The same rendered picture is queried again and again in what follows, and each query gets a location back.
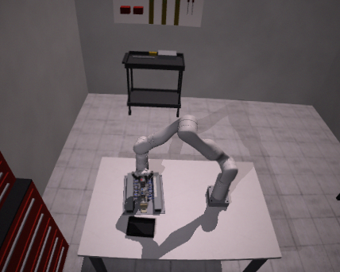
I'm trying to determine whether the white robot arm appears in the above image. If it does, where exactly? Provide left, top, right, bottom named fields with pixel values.
left=133, top=115, right=238, bottom=200

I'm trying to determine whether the grey relay panel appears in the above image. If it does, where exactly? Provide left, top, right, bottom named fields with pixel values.
left=122, top=173, right=165, bottom=216

